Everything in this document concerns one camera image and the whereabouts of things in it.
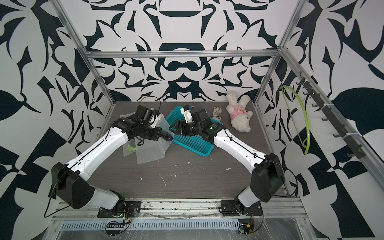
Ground teal plastic basket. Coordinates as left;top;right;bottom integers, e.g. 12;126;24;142
166;106;214;157

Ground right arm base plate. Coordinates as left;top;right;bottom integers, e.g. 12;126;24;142
219;200;263;217

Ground aluminium frame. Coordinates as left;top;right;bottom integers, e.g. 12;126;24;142
41;0;384;240

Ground black hook rail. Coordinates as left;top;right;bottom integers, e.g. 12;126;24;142
297;73;367;160

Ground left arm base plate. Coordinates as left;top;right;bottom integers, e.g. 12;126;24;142
97;201;142;219

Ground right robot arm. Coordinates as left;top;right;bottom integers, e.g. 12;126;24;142
167;105;285;209

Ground white plush toy pink shirt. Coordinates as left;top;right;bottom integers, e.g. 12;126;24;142
226;91;253;133

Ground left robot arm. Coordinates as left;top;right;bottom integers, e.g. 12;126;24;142
49;105;173;215

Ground green tube hoop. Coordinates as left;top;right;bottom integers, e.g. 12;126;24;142
280;85;311;155

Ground translucent zip bag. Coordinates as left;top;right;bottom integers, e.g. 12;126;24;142
135;114;174;164
119;110;142;157

